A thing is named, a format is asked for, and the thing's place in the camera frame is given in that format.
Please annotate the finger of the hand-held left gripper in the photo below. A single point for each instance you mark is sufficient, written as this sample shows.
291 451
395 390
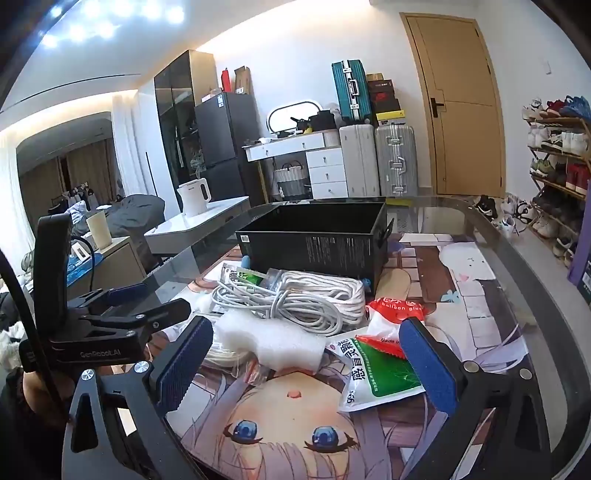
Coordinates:
129 291
161 314

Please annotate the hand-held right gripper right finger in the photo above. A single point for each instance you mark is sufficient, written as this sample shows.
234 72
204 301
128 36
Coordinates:
427 369

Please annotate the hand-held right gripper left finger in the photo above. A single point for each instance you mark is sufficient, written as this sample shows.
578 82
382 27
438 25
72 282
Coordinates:
184 364

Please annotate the white fluffy plush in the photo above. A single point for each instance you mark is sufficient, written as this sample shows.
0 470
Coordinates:
203 301

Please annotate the large green white packet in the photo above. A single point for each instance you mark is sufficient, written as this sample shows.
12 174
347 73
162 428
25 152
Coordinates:
383 374

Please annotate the red white plastic bag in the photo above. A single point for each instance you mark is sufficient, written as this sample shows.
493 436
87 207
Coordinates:
383 323

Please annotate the white foam piece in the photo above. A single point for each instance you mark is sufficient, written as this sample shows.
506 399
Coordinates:
268 344

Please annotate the small green white packet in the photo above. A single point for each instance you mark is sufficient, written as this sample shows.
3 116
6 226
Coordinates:
240 279

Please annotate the black cardboard box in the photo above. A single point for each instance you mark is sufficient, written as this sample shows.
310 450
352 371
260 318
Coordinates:
314 249

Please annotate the beige low cabinet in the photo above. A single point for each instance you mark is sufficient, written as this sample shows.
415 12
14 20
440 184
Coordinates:
120 263

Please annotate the beige waste bin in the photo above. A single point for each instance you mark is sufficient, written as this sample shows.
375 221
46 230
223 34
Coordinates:
99 230

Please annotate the dark grey beanbag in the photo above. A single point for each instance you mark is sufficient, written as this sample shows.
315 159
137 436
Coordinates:
138 217

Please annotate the white side table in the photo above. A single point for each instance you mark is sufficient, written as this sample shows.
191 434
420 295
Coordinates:
198 226

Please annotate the light blue cloth piece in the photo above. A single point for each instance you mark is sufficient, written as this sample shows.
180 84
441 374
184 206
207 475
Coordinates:
245 263

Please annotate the white electric kettle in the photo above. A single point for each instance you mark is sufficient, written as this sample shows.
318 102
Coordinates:
194 198

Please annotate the printed cartoon table mat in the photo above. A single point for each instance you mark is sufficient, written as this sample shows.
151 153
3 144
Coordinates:
286 415

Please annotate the white curtain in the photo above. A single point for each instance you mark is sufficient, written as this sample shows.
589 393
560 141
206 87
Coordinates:
134 143

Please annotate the white sneaker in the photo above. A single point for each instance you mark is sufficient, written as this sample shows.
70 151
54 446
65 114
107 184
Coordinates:
507 225

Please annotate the black sneaker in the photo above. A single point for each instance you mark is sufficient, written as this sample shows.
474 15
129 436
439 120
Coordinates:
487 206

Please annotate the woven laundry basket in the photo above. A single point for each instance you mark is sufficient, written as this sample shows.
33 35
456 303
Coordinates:
291 182

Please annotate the dark grey fridge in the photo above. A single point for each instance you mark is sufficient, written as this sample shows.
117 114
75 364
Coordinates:
226 134

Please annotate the dark glass cabinet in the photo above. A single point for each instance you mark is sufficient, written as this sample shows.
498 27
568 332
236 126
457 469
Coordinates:
178 101

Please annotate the silver suitcase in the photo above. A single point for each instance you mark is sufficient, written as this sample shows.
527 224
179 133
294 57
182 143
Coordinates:
397 157

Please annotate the white suitcase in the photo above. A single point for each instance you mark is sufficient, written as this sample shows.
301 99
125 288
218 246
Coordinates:
360 161

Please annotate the white vanity desk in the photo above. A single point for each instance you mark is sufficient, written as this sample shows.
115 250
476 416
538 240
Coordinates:
328 170

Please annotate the oval vanity mirror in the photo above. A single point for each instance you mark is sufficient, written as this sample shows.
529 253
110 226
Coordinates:
288 117

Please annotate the flat brown cardboard box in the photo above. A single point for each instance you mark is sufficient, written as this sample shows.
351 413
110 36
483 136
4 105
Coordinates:
242 81

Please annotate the group of sneakers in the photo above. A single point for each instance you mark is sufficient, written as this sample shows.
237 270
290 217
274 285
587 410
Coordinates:
577 175

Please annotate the black bag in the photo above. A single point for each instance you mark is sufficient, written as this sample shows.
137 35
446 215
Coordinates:
323 121

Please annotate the yellow black shoe box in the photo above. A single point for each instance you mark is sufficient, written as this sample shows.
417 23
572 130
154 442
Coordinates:
391 117

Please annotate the tan wooden door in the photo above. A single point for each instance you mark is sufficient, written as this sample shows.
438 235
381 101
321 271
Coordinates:
457 115

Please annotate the ceiling lamp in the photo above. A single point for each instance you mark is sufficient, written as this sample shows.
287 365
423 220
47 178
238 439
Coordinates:
106 23

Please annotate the black shoe box red logo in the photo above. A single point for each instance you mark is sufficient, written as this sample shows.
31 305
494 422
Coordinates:
381 92

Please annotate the wooden shoe rack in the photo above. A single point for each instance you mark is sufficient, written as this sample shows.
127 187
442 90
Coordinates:
558 120

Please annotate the teal suitcase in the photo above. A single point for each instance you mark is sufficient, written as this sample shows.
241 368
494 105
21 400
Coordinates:
351 92

